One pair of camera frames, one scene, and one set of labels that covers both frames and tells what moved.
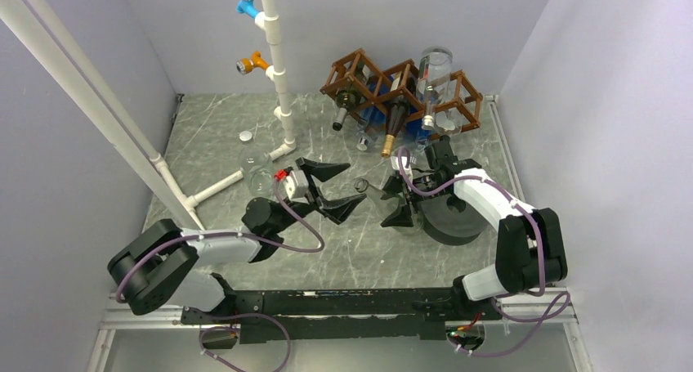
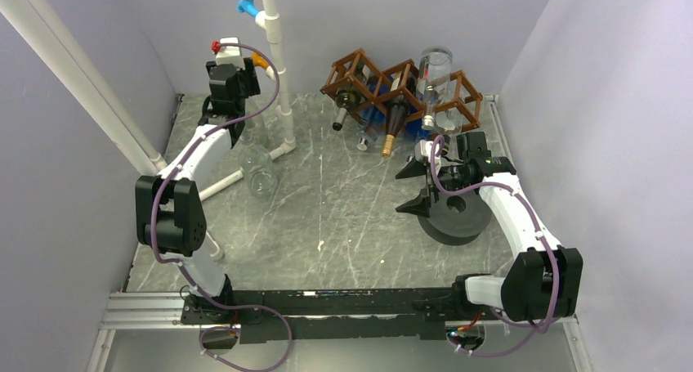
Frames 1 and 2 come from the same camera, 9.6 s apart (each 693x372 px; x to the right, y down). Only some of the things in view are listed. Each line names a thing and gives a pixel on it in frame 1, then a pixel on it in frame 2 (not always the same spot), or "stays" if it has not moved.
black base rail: (337, 315) stays
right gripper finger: (402, 218) -> (419, 205)
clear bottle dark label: (386, 207) -> (248, 145)
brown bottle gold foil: (395, 114) stays
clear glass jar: (257, 169) stays
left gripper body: (312, 205) -> (248, 82)
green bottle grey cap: (346, 99) stays
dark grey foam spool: (449, 220) stays
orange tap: (246, 65) stays
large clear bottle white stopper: (433, 83) stays
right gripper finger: (393, 187) -> (415, 168)
